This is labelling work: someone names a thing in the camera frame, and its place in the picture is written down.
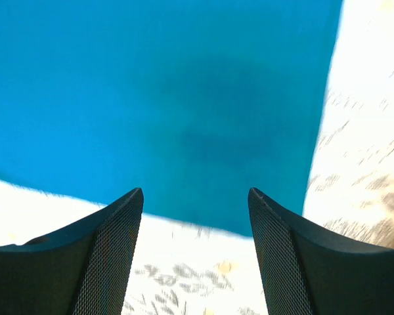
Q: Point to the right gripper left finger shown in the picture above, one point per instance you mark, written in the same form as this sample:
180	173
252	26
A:
82	268

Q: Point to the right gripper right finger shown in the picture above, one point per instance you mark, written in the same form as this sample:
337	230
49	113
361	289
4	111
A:
307	269

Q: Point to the teal blue t shirt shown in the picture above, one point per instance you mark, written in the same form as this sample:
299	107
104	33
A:
195	102

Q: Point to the floral patterned table mat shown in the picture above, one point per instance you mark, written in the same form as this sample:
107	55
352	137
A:
180	267

